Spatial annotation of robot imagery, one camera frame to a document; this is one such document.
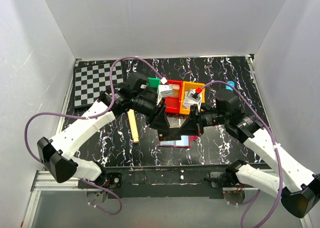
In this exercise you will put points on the white card stack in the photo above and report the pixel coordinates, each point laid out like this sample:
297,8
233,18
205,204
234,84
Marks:
186,103

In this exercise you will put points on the green plastic bin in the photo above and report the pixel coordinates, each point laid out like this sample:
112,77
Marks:
154,82

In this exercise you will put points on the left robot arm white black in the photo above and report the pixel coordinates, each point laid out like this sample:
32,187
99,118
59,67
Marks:
57,153

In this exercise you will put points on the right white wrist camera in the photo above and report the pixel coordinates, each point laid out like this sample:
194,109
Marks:
195,96

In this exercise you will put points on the red leather card holder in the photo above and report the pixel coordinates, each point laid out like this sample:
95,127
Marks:
184,142

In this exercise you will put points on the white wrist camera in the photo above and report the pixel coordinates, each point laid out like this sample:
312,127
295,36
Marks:
195,96
164,91

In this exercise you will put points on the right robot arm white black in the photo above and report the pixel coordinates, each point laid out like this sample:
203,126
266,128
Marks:
297,187

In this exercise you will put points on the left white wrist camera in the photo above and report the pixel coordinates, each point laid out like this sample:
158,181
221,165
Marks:
164,91

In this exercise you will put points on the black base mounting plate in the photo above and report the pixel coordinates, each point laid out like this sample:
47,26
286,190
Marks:
169,181

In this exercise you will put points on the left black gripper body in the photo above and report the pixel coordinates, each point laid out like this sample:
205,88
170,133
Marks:
157,114

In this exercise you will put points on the orange plastic bin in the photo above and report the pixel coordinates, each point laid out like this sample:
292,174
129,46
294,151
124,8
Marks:
186,86

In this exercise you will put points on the red plastic bin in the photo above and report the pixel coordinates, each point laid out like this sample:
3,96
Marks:
173,103

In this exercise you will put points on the black and grey chessboard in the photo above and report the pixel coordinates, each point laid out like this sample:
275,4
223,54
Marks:
91,78

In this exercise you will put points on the wooden rolling pin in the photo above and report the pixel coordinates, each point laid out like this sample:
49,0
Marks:
133,125

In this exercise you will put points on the blue toy microphone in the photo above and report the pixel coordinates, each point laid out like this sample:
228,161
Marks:
230,85

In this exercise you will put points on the brown card stack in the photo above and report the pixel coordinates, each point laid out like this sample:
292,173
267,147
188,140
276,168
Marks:
176,90

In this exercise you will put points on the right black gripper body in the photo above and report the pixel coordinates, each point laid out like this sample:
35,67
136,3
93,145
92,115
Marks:
197,120

